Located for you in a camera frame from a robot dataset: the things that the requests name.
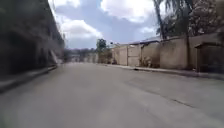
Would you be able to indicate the raised concrete kerb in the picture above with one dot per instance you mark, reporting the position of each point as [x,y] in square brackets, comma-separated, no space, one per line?
[20,78]

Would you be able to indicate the distant low buildings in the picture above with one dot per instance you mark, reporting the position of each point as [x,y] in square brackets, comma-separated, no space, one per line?
[78,55]

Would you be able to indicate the beige concrete wall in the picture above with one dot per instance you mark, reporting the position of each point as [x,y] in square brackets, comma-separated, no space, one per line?
[173,53]

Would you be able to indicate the green bush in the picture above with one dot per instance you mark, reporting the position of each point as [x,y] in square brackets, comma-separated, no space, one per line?
[105,56]

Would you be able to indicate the dark tall wall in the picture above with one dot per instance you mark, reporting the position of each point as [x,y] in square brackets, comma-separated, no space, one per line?
[23,43]

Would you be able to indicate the dark roofed gate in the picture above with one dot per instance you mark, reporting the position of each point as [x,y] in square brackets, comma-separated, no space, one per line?
[210,58]

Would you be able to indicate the grey concrete road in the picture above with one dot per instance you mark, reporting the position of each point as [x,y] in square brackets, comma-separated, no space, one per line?
[110,100]

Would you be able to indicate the concrete kerb strip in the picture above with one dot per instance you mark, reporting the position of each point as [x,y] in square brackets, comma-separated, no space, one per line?
[160,70]

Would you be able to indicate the group of tall trees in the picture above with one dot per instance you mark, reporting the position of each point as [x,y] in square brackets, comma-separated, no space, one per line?
[186,16]

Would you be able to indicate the small green tree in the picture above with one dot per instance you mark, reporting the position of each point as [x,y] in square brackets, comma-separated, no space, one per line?
[101,45]

